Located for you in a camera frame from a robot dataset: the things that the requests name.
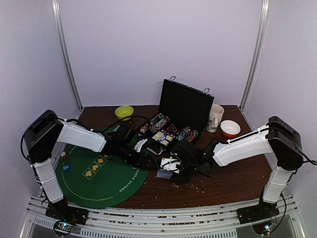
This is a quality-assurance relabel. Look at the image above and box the black red triangle token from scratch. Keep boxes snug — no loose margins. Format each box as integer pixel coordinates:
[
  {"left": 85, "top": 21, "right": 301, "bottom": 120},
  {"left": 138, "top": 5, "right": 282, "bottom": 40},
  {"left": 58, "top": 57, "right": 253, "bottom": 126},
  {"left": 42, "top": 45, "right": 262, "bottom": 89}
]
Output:
[{"left": 166, "top": 124, "right": 178, "bottom": 134}]

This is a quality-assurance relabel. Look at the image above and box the poker chip row far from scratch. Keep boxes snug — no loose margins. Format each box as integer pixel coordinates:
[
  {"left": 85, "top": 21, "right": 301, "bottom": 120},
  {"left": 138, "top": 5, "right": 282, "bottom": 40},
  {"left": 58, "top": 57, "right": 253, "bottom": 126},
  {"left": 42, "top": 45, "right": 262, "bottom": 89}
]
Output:
[{"left": 139, "top": 113, "right": 163, "bottom": 133}]

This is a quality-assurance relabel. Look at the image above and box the black poker chip case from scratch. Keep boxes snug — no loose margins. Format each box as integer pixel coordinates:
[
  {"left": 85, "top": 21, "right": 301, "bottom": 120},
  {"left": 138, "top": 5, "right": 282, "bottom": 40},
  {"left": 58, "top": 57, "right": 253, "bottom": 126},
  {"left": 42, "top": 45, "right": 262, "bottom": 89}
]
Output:
[{"left": 137, "top": 79, "right": 214, "bottom": 153}]

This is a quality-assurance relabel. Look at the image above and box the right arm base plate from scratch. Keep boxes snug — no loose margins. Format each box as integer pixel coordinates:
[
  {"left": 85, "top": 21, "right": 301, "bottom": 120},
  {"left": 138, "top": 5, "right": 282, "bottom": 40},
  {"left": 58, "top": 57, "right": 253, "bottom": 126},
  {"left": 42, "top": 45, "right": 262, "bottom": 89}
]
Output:
[{"left": 236, "top": 205, "right": 280, "bottom": 224}]

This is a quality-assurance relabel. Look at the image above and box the grey playing card deck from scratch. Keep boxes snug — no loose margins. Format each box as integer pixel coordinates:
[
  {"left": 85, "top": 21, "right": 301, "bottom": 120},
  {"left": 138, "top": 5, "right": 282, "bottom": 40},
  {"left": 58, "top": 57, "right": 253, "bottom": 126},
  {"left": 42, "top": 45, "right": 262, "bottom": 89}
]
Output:
[{"left": 156, "top": 170, "right": 173, "bottom": 179}]

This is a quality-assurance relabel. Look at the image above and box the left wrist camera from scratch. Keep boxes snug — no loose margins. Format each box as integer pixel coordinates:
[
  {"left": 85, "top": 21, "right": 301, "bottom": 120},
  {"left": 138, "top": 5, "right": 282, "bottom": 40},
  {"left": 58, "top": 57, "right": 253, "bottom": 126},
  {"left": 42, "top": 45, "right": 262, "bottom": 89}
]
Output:
[{"left": 110, "top": 125, "right": 136, "bottom": 143}]

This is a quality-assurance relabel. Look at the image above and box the lime green bowl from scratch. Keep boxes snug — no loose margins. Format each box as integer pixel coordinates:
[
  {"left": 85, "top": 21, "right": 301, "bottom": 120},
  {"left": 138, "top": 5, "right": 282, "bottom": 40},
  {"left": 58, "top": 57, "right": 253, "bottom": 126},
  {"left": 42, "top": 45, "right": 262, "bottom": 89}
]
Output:
[{"left": 114, "top": 106, "right": 134, "bottom": 121}]

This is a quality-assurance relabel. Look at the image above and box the aluminium post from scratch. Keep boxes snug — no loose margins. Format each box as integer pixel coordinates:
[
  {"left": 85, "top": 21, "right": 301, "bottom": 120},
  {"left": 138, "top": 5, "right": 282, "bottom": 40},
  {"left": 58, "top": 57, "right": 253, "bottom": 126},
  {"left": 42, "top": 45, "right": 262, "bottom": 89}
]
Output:
[
  {"left": 52, "top": 0, "right": 84, "bottom": 111},
  {"left": 240, "top": 0, "right": 271, "bottom": 113}
]

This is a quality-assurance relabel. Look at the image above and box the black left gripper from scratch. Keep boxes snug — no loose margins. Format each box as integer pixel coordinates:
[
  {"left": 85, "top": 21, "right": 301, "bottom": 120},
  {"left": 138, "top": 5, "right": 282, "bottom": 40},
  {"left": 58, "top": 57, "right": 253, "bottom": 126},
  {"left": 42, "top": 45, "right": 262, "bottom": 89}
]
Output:
[{"left": 117, "top": 143, "right": 158, "bottom": 170}]

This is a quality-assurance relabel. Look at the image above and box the small poker chip stack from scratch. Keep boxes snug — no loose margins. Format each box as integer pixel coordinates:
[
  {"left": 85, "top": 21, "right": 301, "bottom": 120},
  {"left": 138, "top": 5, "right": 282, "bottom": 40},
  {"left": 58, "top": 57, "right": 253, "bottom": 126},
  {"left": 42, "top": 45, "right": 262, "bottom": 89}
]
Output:
[{"left": 60, "top": 151, "right": 68, "bottom": 161}]

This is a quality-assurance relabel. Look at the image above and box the right aluminium post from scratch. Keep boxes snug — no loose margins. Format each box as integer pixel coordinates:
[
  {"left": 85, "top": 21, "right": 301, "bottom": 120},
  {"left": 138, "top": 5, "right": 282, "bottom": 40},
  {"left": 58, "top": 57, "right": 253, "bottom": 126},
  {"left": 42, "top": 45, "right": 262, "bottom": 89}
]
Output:
[{"left": 240, "top": 0, "right": 271, "bottom": 113}]

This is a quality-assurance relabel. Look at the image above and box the blue small blind button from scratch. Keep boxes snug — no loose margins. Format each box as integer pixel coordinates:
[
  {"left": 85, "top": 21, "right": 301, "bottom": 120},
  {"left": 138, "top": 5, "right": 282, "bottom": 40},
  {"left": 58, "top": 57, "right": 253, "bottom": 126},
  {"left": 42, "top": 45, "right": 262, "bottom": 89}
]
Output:
[{"left": 62, "top": 164, "right": 71, "bottom": 173}]

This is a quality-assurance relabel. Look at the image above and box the green round poker mat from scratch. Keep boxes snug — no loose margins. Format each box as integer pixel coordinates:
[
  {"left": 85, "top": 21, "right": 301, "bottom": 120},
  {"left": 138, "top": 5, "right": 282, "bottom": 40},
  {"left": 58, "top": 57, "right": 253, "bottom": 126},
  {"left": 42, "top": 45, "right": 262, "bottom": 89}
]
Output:
[{"left": 55, "top": 144, "right": 148, "bottom": 209}]

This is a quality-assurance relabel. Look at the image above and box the poker chip row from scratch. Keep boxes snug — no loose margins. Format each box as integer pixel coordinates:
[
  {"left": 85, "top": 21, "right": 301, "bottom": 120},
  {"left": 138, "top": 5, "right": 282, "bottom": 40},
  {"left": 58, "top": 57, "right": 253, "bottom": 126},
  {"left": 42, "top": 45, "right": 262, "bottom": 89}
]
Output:
[
  {"left": 176, "top": 127, "right": 199, "bottom": 142},
  {"left": 151, "top": 116, "right": 170, "bottom": 133},
  {"left": 139, "top": 113, "right": 163, "bottom": 133}
]

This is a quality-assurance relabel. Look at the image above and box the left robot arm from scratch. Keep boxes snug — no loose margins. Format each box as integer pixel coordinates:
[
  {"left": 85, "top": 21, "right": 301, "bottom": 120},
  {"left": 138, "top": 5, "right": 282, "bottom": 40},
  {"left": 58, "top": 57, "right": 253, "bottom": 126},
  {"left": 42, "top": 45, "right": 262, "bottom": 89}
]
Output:
[{"left": 20, "top": 110, "right": 159, "bottom": 220}]

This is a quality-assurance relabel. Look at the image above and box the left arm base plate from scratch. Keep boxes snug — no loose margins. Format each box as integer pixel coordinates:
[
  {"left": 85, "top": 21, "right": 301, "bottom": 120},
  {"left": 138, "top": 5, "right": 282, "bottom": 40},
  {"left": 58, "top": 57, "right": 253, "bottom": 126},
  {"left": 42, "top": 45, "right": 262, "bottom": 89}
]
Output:
[{"left": 45, "top": 207, "right": 89, "bottom": 225}]

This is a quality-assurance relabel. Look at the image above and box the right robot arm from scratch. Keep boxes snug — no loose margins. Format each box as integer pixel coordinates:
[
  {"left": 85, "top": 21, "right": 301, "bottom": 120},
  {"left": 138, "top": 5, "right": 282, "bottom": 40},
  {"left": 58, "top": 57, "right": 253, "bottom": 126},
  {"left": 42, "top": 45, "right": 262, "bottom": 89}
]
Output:
[{"left": 165, "top": 116, "right": 304, "bottom": 219}]

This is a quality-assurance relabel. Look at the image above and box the orange white bowl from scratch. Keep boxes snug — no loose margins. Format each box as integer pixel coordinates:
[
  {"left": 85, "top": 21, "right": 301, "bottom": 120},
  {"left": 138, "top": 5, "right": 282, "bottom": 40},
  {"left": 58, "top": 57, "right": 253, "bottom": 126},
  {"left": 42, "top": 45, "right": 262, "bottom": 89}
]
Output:
[{"left": 220, "top": 120, "right": 241, "bottom": 138}]

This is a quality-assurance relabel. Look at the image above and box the right black cable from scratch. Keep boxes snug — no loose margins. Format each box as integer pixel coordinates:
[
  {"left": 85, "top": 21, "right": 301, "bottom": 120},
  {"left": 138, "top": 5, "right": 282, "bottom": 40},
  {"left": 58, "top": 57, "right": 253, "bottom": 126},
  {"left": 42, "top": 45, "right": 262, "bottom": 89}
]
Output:
[{"left": 269, "top": 123, "right": 317, "bottom": 166}]

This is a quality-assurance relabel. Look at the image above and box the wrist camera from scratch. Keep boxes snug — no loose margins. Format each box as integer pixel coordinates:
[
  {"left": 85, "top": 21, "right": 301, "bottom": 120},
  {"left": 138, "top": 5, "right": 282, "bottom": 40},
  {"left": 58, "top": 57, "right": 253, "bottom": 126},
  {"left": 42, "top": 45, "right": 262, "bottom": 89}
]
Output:
[
  {"left": 110, "top": 125, "right": 136, "bottom": 143},
  {"left": 171, "top": 140, "right": 201, "bottom": 161}
]

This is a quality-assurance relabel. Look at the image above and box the blue boxed card deck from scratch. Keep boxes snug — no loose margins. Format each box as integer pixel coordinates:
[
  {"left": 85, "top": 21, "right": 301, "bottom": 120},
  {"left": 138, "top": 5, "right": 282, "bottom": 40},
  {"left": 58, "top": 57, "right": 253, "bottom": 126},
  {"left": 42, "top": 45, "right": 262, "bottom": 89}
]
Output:
[{"left": 152, "top": 131, "right": 173, "bottom": 146}]

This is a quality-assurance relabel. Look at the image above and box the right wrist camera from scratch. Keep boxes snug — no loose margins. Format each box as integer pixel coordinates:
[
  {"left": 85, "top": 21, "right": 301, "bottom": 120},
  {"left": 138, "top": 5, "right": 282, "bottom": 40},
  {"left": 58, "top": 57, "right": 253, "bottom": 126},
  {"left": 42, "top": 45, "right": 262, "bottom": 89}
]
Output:
[{"left": 171, "top": 140, "right": 201, "bottom": 161}]

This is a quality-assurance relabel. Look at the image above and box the beige cup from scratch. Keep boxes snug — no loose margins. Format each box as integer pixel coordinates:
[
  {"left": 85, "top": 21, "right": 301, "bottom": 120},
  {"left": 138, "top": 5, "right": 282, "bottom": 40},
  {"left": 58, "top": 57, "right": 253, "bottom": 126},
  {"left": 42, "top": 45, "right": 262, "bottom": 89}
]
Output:
[{"left": 206, "top": 104, "right": 224, "bottom": 133}]

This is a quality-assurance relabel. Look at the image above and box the left aluminium post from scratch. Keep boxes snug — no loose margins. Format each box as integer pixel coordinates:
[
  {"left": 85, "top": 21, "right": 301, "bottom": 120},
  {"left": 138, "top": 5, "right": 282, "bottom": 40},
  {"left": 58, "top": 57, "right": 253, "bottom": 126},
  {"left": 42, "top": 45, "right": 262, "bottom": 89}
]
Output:
[{"left": 52, "top": 0, "right": 84, "bottom": 111}]

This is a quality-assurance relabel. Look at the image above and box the poker chip row right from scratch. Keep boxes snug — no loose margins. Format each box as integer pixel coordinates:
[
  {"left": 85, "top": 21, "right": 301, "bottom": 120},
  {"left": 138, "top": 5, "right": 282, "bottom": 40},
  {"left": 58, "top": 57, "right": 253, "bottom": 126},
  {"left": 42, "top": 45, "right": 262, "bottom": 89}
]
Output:
[{"left": 176, "top": 127, "right": 199, "bottom": 142}]

